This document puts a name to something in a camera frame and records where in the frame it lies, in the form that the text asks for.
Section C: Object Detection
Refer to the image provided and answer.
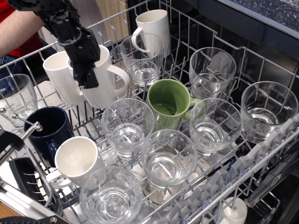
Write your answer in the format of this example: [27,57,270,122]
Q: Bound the white mug top back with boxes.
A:
[133,9,171,58]

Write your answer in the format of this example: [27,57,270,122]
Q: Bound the green ceramic mug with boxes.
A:
[146,79,206,132]

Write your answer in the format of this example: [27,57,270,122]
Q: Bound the clear glass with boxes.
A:
[0,74,38,132]
[80,167,142,224]
[120,33,164,91]
[241,81,299,144]
[189,47,237,99]
[189,98,242,156]
[101,98,155,159]
[141,129,198,189]

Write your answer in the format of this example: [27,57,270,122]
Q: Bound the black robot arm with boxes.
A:
[9,0,100,89]

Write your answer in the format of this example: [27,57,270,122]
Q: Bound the black ribbed plastic part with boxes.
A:
[8,157,45,205]

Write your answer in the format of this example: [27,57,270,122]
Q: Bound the clear glass centre right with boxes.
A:
[189,98,242,156]

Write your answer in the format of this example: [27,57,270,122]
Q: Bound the clear glass back right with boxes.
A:
[189,47,237,99]

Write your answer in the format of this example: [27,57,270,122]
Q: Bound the person in red shirt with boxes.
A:
[0,0,51,94]

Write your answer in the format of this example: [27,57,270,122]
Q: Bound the clear glass back centre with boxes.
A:
[120,33,164,91]

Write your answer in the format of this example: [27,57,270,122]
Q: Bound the clear glass front centre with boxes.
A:
[141,129,198,189]

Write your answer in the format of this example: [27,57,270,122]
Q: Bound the clear glass front left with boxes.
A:
[80,167,142,224]

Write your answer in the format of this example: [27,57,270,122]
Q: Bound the metal wire dishwasher rack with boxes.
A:
[0,0,299,224]

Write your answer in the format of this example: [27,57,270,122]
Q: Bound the dark blue mug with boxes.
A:
[27,106,74,168]

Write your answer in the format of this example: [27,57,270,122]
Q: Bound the white mug lying underneath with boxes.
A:
[143,180,171,208]

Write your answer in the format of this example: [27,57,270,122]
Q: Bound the clear glass far right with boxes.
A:
[241,81,299,144]

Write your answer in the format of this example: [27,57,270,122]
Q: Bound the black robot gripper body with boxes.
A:
[50,11,100,70]

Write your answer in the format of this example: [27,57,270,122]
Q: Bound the clear glass far left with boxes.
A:
[0,74,38,132]

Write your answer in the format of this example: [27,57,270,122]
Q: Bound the white mug back left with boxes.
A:
[43,51,85,105]

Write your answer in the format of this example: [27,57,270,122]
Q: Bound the white mug front left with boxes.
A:
[46,136,104,189]

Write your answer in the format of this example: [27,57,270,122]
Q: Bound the white ceramic mug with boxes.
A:
[67,45,130,109]

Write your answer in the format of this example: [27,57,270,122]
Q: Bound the black clamp with metal screw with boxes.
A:
[0,113,43,166]

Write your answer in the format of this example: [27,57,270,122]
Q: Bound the grey plastic tine holder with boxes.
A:
[156,115,299,224]

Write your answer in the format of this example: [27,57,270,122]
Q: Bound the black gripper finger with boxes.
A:
[73,63,99,89]

